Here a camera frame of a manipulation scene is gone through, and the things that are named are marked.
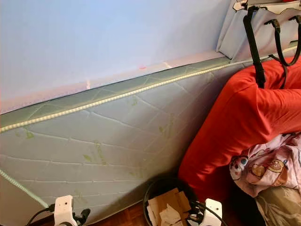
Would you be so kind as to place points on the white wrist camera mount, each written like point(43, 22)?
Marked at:
point(213, 209)
point(64, 208)

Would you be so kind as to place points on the thin red cushion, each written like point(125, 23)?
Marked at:
point(282, 73)

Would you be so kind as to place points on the brown cardboard piece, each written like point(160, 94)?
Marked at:
point(171, 200)

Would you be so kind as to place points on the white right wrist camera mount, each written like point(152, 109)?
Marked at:
point(213, 209)

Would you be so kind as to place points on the thick red cushion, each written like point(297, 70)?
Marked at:
point(240, 122)

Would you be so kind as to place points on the black round waste bin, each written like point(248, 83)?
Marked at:
point(153, 190)

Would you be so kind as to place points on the crumpled beige paper piece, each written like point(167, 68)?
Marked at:
point(169, 216)

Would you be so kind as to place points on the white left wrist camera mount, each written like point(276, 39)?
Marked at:
point(64, 208)

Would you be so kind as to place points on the pink cartoon animal blanket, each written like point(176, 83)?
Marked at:
point(263, 165)

